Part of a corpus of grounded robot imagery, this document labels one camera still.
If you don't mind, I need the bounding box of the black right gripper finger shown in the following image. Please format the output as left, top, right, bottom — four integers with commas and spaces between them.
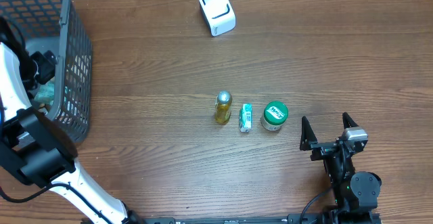
342, 112, 358, 129
300, 116, 318, 150

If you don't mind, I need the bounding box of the green lidded jar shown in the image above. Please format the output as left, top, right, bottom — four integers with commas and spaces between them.
260, 101, 289, 131

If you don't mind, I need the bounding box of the teal snack wrapper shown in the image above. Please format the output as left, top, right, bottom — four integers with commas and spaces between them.
34, 81, 55, 106

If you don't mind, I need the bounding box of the silver capped yellow drink bottle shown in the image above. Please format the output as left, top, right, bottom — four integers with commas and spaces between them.
214, 91, 233, 125

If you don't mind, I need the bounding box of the white barcode scanner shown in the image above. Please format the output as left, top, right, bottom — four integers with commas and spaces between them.
198, 0, 236, 37

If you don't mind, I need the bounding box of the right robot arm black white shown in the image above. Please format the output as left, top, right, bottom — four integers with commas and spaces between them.
298, 112, 382, 223

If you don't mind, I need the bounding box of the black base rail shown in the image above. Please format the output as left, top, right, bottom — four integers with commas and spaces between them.
143, 214, 382, 224

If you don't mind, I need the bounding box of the dark grey plastic basket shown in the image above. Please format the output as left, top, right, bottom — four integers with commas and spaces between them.
1, 0, 93, 143

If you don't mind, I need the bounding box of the small green white carton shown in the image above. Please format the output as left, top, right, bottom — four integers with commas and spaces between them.
239, 104, 252, 133

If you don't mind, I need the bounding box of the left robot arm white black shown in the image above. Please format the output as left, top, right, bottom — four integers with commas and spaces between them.
1, 18, 141, 223

